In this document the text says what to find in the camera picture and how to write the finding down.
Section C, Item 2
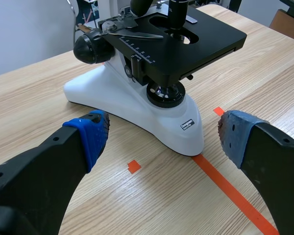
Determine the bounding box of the brown wooden desk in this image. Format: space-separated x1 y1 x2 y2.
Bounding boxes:
269 0 294 44

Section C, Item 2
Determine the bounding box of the white and black microscope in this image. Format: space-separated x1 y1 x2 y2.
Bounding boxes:
63 0 247 158

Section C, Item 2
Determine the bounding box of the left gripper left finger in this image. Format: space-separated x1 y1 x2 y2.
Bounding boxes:
0 109 111 235

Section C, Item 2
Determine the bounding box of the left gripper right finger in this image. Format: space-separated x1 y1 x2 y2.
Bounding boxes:
218 110 294 235

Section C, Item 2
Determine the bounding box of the metal frame chair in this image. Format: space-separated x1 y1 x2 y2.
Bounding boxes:
66 0 100 47

